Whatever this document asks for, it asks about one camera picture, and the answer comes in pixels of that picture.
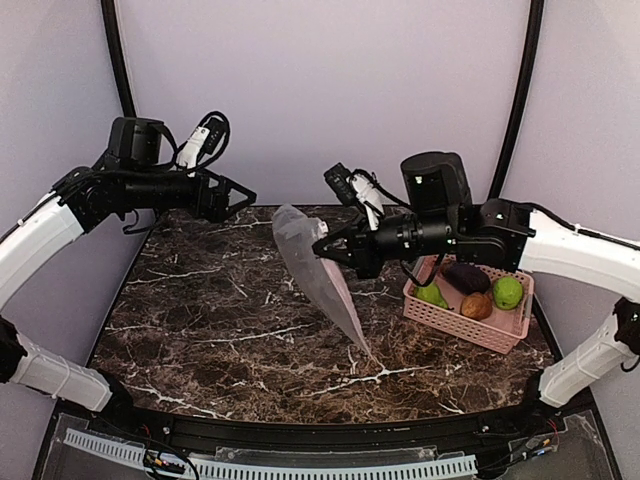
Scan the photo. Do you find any clear dotted zip bag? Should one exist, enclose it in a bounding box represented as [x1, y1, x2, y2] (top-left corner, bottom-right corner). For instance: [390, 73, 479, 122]
[272, 204, 372, 356]

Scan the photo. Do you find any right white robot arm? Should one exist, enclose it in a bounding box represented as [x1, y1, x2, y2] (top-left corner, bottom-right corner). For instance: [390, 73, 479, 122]
[313, 152, 639, 409]

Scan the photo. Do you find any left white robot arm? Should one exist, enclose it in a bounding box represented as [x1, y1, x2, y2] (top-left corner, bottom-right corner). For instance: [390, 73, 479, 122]
[1, 111, 257, 413]

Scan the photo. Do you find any green toy pear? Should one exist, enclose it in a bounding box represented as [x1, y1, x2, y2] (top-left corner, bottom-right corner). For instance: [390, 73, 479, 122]
[414, 282, 449, 310]

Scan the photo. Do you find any purple toy eggplant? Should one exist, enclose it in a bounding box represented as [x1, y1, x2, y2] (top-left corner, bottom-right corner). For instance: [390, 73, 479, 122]
[440, 262, 491, 295]

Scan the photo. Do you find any brown toy potato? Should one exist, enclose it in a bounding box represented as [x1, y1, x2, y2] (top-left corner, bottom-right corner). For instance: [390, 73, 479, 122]
[460, 292, 493, 321]

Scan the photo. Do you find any pink plastic basket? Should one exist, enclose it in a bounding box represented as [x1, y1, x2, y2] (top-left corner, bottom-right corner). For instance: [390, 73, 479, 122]
[402, 254, 535, 355]

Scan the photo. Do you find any green toy guava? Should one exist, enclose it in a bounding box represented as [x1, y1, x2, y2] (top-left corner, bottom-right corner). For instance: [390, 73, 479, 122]
[492, 277, 524, 311]

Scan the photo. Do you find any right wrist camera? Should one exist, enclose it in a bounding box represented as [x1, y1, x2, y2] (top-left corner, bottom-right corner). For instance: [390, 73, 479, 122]
[324, 163, 385, 230]

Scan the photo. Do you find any black front table rail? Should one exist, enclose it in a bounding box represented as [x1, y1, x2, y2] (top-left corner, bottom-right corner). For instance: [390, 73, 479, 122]
[89, 393, 592, 456]

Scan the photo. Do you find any left black frame post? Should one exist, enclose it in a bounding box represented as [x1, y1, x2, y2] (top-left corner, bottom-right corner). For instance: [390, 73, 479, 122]
[100, 0, 136, 117]

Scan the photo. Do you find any black frame post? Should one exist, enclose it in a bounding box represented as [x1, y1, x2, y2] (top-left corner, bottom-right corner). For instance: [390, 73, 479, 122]
[488, 0, 545, 199]
[100, 0, 136, 117]

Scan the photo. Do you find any white slotted cable duct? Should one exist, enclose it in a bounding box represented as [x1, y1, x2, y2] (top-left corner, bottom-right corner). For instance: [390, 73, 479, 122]
[63, 428, 478, 480]

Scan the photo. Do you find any right black frame post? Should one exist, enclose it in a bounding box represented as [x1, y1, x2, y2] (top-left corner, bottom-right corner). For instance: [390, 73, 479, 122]
[488, 0, 545, 199]

